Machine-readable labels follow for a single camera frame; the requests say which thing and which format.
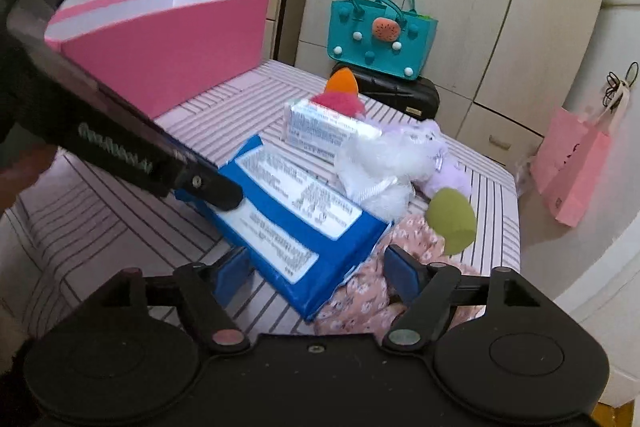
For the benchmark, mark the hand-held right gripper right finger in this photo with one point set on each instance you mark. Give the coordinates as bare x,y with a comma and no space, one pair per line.
402,267

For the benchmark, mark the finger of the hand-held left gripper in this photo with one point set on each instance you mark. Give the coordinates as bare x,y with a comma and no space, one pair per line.
210,189

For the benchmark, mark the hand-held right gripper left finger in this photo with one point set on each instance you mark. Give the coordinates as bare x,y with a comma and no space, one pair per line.
235,269

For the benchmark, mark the pink floral cloth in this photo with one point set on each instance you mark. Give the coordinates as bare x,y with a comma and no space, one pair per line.
360,297

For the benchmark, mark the blue wet wipes pack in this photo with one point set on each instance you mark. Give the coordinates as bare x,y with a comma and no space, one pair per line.
350,247

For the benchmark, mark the green makeup sponge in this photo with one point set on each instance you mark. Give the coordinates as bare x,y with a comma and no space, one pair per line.
450,219

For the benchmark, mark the white plush toy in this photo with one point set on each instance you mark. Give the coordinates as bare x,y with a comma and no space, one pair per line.
370,167

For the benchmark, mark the white tissue pack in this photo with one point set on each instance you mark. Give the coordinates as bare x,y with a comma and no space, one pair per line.
320,127

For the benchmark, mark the pink cardboard box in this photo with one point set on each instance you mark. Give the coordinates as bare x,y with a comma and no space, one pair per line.
190,52

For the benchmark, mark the pink fluffy pompom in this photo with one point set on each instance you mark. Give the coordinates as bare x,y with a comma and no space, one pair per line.
340,101

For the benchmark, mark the orange makeup sponge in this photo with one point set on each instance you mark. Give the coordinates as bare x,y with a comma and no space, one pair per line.
342,82

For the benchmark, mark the purple plush toy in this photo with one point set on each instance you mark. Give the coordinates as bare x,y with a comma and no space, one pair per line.
445,167

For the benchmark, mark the black suitcase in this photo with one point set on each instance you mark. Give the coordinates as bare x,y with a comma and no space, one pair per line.
400,94

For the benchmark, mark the pink paper bag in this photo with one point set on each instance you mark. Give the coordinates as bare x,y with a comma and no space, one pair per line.
575,177

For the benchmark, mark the teal felt handbag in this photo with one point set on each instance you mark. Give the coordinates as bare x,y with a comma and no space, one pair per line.
360,32

